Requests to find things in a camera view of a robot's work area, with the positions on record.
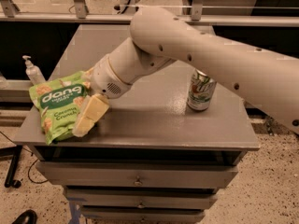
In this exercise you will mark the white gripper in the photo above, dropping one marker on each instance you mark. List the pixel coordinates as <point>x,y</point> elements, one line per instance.
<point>105,76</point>

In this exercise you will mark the green rice chip bag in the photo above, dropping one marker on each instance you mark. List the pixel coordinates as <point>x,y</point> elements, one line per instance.
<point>59,102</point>

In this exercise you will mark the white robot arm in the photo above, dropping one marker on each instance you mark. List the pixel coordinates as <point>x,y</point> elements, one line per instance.
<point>264,78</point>

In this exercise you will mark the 7up soda can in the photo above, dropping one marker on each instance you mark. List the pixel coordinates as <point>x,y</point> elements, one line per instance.
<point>201,91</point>

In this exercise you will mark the white pump bottle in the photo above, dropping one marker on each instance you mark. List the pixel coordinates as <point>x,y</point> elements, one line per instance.
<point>32,71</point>

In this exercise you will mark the grey drawer cabinet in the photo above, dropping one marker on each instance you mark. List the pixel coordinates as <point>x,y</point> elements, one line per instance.
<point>150,158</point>

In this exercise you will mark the black chair leg with caster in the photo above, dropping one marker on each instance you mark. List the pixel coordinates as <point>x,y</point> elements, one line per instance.
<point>13,153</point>

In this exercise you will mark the metal window railing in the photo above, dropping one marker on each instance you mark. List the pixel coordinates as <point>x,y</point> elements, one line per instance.
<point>211,12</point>

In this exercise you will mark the black shoe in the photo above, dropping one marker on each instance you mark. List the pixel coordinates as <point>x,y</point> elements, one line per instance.
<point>27,217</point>

